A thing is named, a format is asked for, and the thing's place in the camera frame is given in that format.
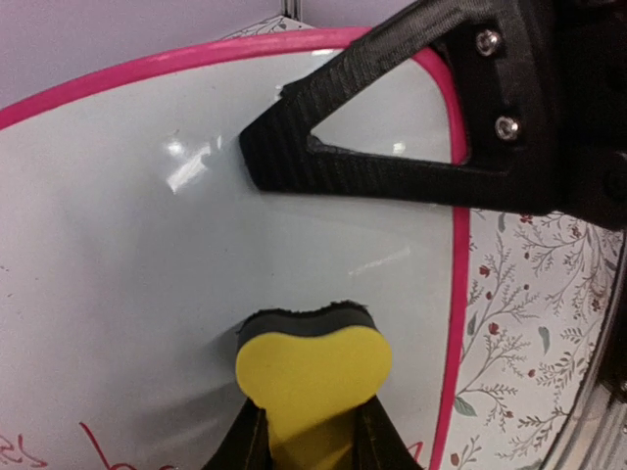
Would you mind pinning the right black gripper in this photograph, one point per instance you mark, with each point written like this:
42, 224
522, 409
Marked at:
584, 43

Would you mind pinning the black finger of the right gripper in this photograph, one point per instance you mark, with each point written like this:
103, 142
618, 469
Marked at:
446, 102

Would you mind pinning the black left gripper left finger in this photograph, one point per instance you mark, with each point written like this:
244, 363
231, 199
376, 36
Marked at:
245, 445

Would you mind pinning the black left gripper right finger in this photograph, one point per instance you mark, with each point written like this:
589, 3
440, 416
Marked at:
381, 447

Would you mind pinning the yellow bone-shaped eraser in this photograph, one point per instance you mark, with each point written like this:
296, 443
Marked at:
310, 371

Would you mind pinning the pink-framed whiteboard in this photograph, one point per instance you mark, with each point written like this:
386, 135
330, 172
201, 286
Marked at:
133, 244

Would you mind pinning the right aluminium frame post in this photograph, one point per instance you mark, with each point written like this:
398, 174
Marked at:
292, 9

